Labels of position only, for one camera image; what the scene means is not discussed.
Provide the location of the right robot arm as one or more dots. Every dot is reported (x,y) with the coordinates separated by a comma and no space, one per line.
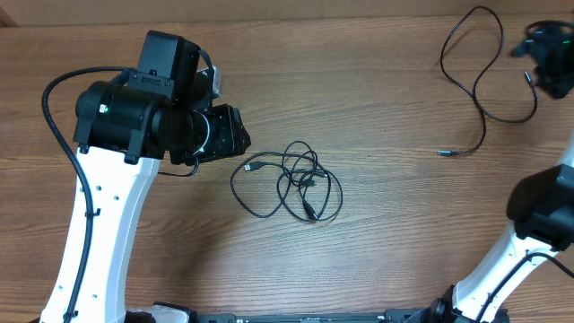
(540,207)

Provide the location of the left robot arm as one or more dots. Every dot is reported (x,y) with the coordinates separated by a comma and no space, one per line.
(165,108)

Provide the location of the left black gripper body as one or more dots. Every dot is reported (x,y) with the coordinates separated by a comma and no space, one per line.
(224,137)

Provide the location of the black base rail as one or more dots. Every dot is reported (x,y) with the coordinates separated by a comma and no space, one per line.
(309,316)

